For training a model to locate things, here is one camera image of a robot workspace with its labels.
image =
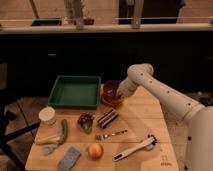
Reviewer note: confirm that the green bin on counter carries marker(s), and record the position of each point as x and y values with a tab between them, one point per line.
47	22

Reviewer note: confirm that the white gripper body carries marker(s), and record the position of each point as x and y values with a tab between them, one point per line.
126	88

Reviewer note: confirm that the white round container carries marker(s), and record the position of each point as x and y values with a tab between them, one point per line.
47	115

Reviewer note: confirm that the clear plastic wrapper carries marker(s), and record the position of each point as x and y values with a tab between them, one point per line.
49	148

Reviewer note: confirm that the green cucumber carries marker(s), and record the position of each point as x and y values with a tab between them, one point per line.
64	124

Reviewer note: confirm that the striped rectangular box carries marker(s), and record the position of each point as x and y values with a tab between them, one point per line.
105	120

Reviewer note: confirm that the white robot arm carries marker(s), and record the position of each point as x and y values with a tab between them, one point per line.
199	118

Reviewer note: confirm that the green plastic tray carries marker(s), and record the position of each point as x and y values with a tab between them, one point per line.
76	92

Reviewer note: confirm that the blue sponge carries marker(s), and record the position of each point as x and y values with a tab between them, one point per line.
69	159

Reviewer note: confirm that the dark red bowl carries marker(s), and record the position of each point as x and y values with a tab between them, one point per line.
110	89

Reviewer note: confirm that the metal fork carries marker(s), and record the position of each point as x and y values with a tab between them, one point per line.
105	136

